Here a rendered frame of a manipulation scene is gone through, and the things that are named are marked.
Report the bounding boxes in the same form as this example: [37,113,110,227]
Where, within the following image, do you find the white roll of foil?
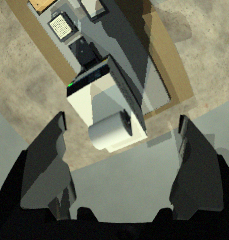
[88,111,133,150]

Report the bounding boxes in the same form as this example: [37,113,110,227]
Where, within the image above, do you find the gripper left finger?
[0,111,77,240]

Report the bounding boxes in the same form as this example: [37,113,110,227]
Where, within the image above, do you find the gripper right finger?
[169,115,229,240]

